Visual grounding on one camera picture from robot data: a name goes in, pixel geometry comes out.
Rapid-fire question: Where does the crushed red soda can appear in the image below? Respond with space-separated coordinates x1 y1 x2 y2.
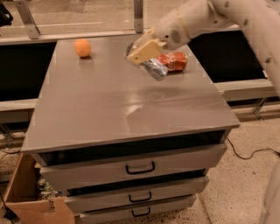
157 52 187 72

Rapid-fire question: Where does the silver blue redbull can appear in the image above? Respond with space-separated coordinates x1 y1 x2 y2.
135 59 168 81

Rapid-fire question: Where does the middle grey drawer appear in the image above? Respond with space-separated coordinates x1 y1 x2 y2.
66 173 209 213

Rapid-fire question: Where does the top grey drawer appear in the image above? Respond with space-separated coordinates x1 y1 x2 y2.
40 143 227 190

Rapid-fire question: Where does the black floor cable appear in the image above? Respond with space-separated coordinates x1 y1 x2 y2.
226 137 280 161

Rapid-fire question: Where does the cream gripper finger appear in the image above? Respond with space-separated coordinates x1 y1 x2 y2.
125 28 166 65

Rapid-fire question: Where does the brown cardboard box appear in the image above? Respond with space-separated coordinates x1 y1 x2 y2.
4 153 75 224

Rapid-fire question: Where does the orange fruit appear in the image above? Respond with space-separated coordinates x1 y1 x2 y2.
74 38 91 58

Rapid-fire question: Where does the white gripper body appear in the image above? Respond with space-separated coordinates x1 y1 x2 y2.
154 11 191 50

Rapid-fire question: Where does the grey drawer cabinet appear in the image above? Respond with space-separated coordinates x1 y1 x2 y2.
20 32 242 224

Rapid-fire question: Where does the grey drawer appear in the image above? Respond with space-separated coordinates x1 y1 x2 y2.
66 173 209 213
40 143 227 190
80 195 196 224

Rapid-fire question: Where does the left metal railing bracket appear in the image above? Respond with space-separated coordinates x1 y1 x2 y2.
14 0 40 39

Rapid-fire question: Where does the metal railing bracket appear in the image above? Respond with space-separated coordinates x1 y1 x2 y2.
14 0 40 39
133 0 144 33

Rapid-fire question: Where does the bottom grey drawer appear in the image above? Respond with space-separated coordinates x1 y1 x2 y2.
80 195 196 224

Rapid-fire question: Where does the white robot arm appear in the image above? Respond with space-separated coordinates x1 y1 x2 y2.
126 0 280 96

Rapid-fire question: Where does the middle metal railing bracket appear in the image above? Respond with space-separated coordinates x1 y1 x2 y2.
133 0 144 33

